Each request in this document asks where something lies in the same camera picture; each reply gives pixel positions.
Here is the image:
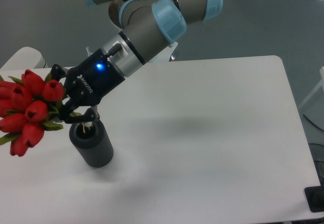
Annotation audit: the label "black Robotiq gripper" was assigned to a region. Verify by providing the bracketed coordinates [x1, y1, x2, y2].
[50, 49, 125, 124]

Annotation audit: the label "red tulip bouquet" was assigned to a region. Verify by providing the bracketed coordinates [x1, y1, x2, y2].
[0, 68, 97, 157]

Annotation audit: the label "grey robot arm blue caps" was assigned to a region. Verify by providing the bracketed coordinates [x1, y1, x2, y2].
[50, 0, 223, 124]

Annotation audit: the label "dark grey ribbed vase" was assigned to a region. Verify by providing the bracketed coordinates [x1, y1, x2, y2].
[69, 121, 113, 168]

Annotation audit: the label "white chair at left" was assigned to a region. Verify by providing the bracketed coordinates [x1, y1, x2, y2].
[1, 47, 49, 71]

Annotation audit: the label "white furniture at right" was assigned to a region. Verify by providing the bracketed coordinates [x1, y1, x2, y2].
[297, 67, 323, 111]

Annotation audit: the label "black device at table edge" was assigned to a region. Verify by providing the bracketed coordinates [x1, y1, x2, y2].
[304, 186, 323, 213]

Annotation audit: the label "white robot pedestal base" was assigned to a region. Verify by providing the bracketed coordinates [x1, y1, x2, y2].
[85, 0, 179, 66]

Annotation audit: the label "black cable on floor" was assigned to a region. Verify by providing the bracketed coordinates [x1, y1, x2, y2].
[302, 113, 324, 131]

